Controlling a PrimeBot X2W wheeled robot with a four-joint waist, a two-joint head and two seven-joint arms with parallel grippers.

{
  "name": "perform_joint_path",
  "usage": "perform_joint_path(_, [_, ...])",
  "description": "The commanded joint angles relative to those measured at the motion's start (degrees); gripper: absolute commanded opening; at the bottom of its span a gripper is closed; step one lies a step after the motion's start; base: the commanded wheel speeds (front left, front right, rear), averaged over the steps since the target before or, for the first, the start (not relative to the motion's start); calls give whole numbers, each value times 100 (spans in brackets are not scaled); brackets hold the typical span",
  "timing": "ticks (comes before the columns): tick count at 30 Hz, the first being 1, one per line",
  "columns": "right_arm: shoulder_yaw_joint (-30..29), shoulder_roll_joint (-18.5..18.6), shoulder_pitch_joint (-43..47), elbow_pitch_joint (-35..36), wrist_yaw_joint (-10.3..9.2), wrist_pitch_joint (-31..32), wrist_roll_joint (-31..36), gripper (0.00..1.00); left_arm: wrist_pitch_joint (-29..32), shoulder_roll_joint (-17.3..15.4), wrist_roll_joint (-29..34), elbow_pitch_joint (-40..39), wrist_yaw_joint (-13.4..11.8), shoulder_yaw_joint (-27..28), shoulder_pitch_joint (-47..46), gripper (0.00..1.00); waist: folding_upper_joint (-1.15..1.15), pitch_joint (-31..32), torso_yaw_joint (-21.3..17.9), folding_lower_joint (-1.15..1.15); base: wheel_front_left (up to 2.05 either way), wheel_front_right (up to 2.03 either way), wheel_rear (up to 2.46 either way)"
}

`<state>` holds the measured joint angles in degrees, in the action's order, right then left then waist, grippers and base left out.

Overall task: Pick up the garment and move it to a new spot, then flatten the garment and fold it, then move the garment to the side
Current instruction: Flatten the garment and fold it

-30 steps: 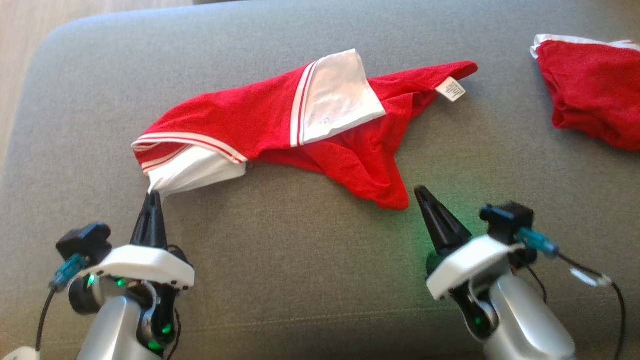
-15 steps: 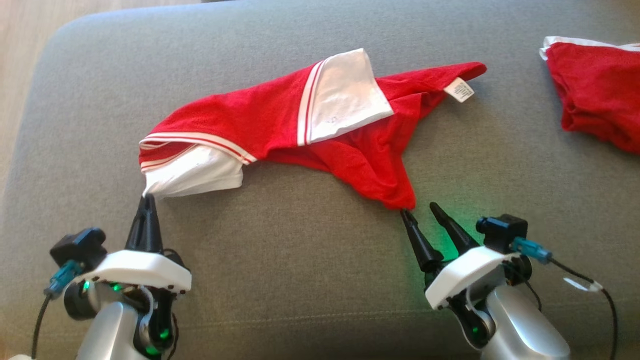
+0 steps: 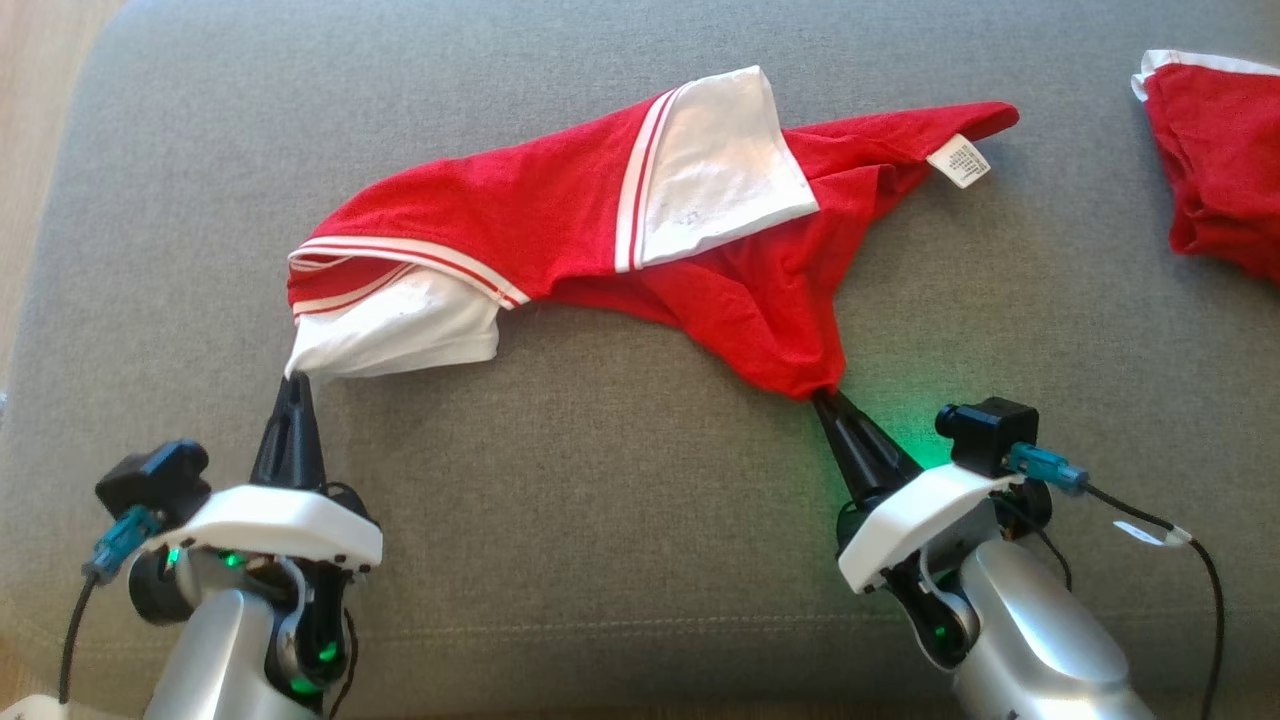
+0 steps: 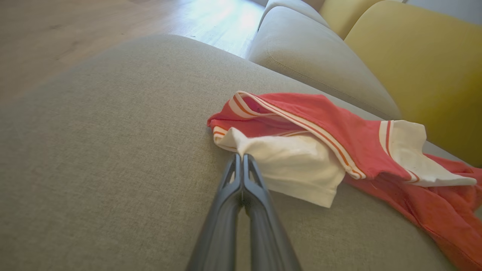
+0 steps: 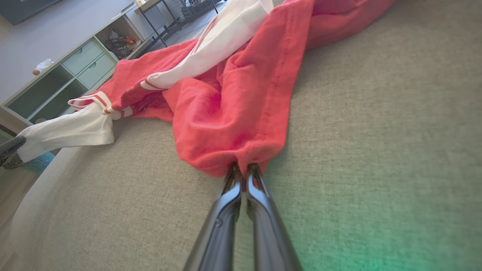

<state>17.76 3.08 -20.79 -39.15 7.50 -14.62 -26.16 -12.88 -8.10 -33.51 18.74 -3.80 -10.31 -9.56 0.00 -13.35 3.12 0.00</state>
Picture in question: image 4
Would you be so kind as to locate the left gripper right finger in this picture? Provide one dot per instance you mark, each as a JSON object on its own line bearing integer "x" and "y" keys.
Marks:
{"x": 267, "y": 233}

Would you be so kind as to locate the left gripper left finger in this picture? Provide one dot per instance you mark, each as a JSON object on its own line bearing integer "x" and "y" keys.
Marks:
{"x": 222, "y": 226}

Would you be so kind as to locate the red shirt with white trim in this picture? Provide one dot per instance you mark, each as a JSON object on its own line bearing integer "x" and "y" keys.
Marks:
{"x": 339, "y": 128}

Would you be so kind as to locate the large grey sofa seat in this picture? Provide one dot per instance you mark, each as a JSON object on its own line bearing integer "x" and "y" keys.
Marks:
{"x": 113, "y": 150}

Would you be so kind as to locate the grey sofa seat cushion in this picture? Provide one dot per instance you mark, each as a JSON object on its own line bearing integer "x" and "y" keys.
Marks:
{"x": 320, "y": 64}
{"x": 290, "y": 9}

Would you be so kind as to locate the yellow sofa back cushion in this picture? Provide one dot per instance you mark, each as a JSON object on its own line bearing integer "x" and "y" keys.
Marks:
{"x": 421, "y": 67}
{"x": 342, "y": 15}

